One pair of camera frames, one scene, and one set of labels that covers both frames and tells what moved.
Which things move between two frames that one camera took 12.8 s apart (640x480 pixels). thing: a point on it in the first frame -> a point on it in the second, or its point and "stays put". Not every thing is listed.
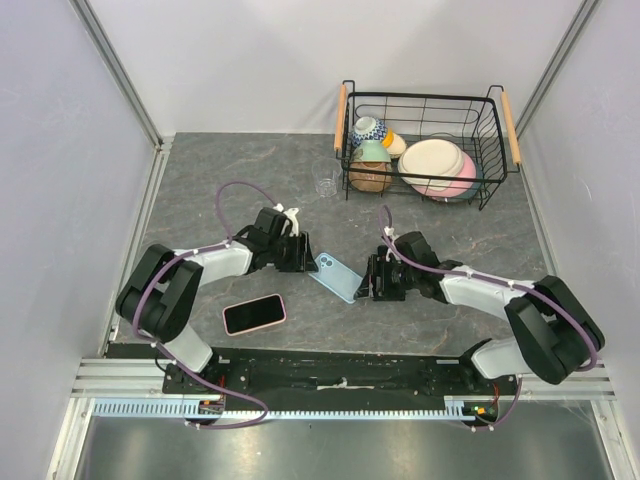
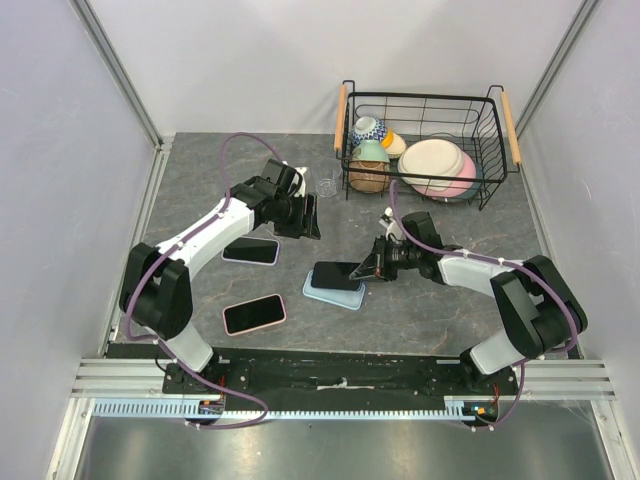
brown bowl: (370, 177) stays put
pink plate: (460, 187) stays put
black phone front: (254, 314) stays put
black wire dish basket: (453, 148) stays put
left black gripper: (302, 260) -> (305, 225)
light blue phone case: (336, 277) -> (350, 298)
